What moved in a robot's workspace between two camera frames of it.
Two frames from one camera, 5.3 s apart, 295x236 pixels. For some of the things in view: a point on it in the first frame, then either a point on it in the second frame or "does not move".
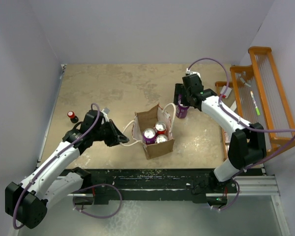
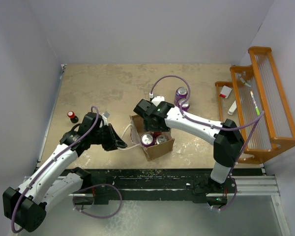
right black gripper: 179,89 → 149,127
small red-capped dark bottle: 73,118 does not move
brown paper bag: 146,119 does not move
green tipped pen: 256,107 does not move
